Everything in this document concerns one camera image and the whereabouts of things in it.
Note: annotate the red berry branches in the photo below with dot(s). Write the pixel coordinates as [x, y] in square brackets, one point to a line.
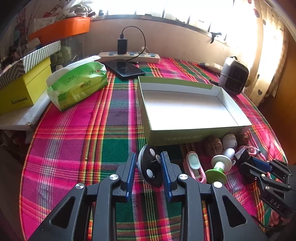
[24, 19]

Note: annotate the white plug with cable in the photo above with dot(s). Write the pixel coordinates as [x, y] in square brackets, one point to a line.
[144, 50]

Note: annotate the black oval disc with buttons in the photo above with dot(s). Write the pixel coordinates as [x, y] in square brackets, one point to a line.
[149, 166]

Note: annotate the green white cardboard box tray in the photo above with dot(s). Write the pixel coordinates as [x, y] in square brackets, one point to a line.
[177, 111]

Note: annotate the black rectangular device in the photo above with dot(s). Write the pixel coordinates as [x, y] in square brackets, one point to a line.
[243, 160]

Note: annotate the orange plastic bin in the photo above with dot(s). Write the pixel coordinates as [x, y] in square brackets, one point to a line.
[62, 29]

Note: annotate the grey white tube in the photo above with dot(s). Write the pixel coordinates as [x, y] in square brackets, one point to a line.
[211, 66]

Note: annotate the striped grey white box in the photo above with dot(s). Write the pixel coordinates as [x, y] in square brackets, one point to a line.
[27, 63]

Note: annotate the small grey desk heater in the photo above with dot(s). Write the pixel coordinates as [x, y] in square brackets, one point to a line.
[233, 76]

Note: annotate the plaid pink green cloth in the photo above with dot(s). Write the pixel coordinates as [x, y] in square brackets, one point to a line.
[88, 141]

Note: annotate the brown walnut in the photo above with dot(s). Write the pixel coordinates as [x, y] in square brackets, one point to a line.
[242, 139]
[212, 146]

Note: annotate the pink clip with mint cap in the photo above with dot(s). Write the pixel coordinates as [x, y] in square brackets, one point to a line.
[193, 168]

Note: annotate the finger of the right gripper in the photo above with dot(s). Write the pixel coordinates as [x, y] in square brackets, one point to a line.
[275, 183]
[276, 168]

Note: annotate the white round knob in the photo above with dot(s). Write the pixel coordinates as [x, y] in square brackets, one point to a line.
[229, 143]

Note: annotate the white flat package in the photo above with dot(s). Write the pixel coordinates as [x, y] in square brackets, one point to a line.
[25, 119]

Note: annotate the heart pattern curtain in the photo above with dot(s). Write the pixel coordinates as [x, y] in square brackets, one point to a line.
[271, 44]

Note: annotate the black charger adapter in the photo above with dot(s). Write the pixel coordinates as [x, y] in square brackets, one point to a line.
[122, 45]

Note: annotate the pink carabiner clip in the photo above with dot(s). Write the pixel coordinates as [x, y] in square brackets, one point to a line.
[253, 151]

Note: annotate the yellow cardboard box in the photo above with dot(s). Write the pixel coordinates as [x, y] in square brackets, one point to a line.
[26, 90]

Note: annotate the black window latch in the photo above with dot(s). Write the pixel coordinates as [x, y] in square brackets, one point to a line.
[213, 35]

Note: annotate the green white spool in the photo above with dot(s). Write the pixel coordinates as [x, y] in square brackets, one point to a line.
[221, 164]

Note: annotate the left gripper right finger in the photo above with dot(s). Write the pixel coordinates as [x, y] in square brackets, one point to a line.
[228, 220]

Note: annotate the green tissue pack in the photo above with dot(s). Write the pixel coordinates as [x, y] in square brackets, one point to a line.
[75, 82]

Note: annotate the black smartphone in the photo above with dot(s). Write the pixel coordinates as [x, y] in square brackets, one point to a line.
[123, 69]

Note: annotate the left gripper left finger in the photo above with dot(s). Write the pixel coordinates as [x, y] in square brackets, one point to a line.
[69, 220]

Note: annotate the white power strip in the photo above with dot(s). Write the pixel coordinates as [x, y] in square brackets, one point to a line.
[130, 56]

